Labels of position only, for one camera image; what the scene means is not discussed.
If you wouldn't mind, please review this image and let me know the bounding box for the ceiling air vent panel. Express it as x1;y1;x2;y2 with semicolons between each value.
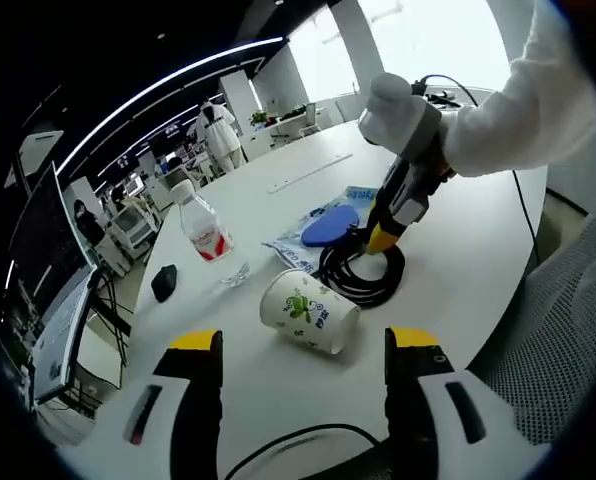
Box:
20;130;65;167

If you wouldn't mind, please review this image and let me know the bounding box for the grey mesh office chair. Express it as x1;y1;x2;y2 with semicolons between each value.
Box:
467;199;596;451

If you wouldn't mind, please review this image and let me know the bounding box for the long ceiling light strip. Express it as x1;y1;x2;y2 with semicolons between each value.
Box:
57;35;285;176

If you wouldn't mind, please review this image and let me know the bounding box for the thin black cable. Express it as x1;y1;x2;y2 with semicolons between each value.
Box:
410;73;542;269
222;423;385;480

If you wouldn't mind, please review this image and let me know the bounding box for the blue pad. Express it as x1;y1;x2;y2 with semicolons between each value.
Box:
261;195;379;279

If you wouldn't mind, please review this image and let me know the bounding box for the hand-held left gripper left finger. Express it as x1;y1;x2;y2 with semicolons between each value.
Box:
95;328;224;480

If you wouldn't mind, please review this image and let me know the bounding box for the black computer monitor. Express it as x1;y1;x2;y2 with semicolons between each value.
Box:
7;159;99;321

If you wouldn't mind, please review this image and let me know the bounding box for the white printed paper cup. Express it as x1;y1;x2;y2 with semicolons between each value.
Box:
259;268;362;356

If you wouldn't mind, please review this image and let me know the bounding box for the clear plastic water bottle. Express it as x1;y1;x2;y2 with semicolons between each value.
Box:
170;179;252;291

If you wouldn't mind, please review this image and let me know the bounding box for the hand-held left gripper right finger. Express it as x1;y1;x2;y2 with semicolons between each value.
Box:
383;325;524;480

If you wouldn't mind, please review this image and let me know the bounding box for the black computer mouse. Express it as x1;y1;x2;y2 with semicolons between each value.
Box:
150;263;178;304

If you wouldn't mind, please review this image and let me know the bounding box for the light blue wipes packet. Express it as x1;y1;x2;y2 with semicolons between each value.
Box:
345;185;382;211

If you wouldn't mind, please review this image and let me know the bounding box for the white tabletop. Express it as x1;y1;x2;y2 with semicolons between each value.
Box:
97;119;549;480

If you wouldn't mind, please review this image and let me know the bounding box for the black handheld device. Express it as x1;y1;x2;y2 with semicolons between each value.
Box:
424;89;463;108

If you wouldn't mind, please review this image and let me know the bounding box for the white office chair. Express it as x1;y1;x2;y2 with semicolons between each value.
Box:
110;204;158;262

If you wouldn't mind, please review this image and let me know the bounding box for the white flat strip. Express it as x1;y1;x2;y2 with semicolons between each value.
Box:
266;152;354;195

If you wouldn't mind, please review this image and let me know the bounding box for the hanging black cable bundle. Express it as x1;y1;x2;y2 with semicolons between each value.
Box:
90;279;135;396

